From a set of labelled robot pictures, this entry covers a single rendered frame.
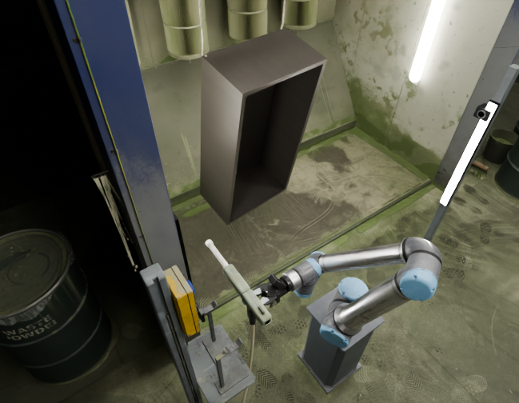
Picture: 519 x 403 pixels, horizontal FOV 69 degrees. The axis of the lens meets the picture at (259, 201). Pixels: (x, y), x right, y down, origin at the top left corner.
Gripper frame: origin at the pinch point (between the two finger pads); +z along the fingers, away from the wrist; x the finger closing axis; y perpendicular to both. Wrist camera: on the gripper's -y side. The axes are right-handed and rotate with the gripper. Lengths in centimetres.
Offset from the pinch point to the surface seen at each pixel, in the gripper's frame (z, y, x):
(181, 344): 31.2, -6.7, -3.1
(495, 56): -261, -20, 59
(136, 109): 14, -72, 47
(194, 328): 25.9, -17.8, -6.0
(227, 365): 14.4, 35.4, -3.8
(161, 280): 31, -48, -3
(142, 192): 19, -36, 47
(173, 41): -67, -23, 205
